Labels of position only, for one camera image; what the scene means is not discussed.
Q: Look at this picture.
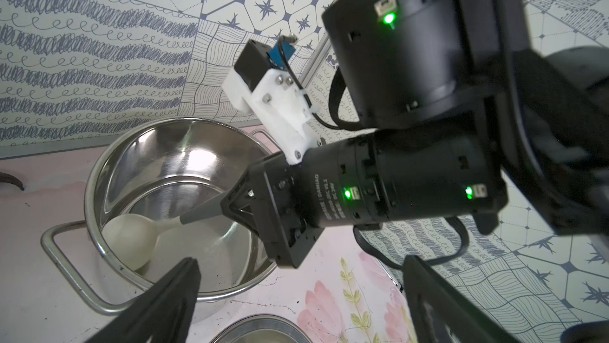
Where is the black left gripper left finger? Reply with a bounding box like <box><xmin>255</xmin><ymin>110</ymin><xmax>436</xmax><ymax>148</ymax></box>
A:
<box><xmin>88</xmin><ymin>257</ymin><xmax>201</xmax><ymax>343</ymax></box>

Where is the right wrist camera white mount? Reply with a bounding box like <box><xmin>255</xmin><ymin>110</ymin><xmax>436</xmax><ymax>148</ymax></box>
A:
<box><xmin>220</xmin><ymin>33</ymin><xmax>327</xmax><ymax>165</ymax></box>

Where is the black handled claw hammer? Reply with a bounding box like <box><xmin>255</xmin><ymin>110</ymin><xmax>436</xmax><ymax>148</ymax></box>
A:
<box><xmin>0</xmin><ymin>173</ymin><xmax>25</xmax><ymax>191</ymax></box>

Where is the stainless steel pot lid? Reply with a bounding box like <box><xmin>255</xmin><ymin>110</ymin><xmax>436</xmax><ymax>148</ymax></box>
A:
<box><xmin>211</xmin><ymin>314</ymin><xmax>312</xmax><ymax>343</ymax></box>

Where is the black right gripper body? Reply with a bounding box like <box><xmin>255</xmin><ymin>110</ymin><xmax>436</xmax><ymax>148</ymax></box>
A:
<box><xmin>248</xmin><ymin>135</ymin><xmax>393</xmax><ymax>268</ymax></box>

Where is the cream spoon with grey handle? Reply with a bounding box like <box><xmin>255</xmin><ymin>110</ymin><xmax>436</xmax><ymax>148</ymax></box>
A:
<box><xmin>101</xmin><ymin>191</ymin><xmax>228</xmax><ymax>271</ymax></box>

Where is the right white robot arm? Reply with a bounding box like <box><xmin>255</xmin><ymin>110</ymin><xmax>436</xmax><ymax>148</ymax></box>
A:
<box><xmin>221</xmin><ymin>0</ymin><xmax>608</xmax><ymax>268</ymax></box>

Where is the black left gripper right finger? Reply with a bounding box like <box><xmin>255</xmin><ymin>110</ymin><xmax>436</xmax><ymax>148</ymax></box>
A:
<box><xmin>402</xmin><ymin>256</ymin><xmax>517</xmax><ymax>342</ymax></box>

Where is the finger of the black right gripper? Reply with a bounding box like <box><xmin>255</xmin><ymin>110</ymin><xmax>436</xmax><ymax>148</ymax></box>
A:
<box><xmin>220</xmin><ymin>171</ymin><xmax>259</xmax><ymax>222</ymax></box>
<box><xmin>233</xmin><ymin>214</ymin><xmax>278</xmax><ymax>261</ymax></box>

